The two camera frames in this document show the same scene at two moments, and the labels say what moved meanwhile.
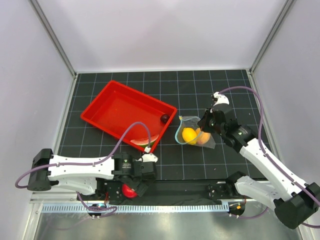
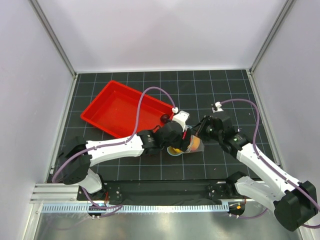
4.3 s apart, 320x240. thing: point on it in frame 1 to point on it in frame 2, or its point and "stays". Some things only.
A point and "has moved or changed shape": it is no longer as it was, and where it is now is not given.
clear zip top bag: x=191 y=122 to x=196 y=144
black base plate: x=194 y=191 stays
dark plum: x=164 y=118 stays
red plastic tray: x=118 y=106 stays
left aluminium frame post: x=57 y=42 stays
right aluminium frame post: x=287 y=5 stays
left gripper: x=140 y=186 to x=182 y=143
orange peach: x=202 y=137 has moved or changed shape
